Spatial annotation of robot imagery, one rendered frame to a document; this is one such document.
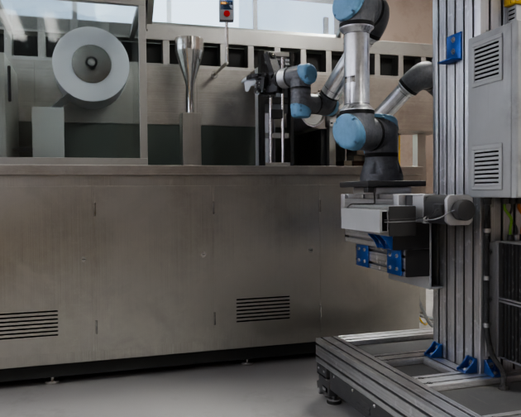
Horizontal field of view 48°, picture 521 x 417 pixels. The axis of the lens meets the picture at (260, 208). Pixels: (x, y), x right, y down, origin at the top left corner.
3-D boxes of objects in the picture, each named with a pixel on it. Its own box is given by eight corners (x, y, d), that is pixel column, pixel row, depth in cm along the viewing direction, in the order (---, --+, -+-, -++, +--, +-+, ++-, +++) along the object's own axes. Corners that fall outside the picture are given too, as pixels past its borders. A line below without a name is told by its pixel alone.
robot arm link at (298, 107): (322, 117, 219) (321, 88, 219) (301, 115, 212) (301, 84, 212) (306, 120, 225) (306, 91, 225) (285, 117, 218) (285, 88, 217)
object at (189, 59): (179, 168, 277) (177, 47, 276) (174, 170, 291) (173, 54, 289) (207, 168, 281) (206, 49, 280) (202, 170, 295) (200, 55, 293)
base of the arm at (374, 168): (411, 180, 203) (411, 151, 202) (372, 180, 198) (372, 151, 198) (389, 181, 217) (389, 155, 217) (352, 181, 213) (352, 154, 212)
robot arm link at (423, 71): (433, 70, 232) (352, 155, 257) (445, 74, 240) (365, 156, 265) (416, 50, 237) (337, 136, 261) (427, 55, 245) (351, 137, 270)
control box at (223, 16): (219, 18, 278) (219, -3, 277) (218, 22, 284) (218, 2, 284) (234, 18, 278) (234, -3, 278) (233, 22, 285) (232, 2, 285)
